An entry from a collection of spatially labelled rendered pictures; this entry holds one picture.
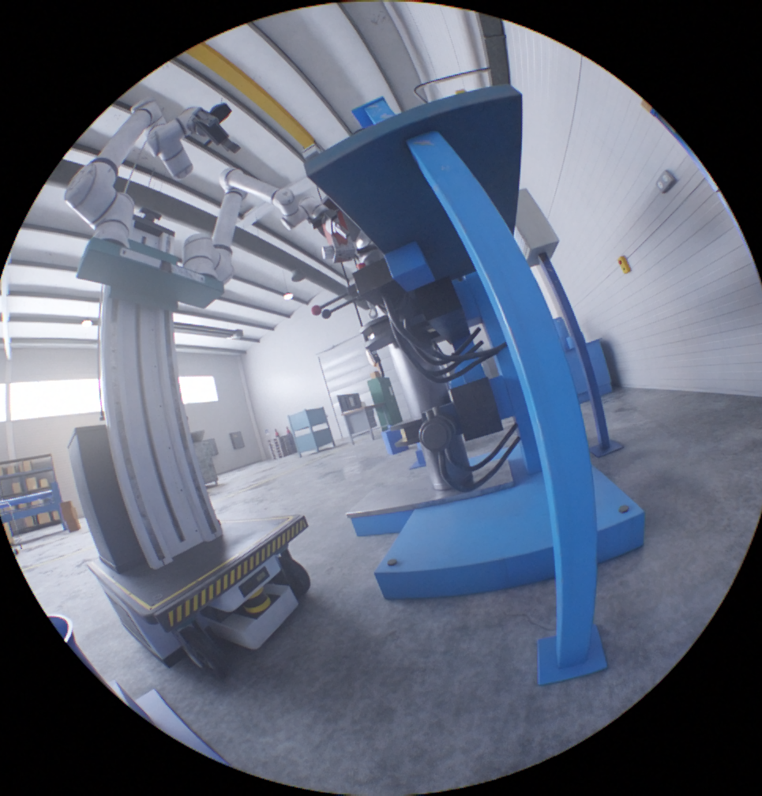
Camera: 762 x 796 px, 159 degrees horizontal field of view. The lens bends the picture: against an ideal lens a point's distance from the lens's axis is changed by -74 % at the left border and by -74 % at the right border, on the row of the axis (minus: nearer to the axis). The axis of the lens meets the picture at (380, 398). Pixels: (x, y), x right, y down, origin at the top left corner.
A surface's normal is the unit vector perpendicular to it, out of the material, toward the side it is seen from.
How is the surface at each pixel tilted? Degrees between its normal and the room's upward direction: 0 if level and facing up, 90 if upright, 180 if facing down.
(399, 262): 90
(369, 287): 90
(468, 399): 90
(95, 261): 180
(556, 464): 90
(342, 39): 173
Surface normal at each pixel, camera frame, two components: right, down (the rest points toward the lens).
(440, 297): -0.36, 0.06
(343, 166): 0.30, 0.95
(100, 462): 0.91, -0.30
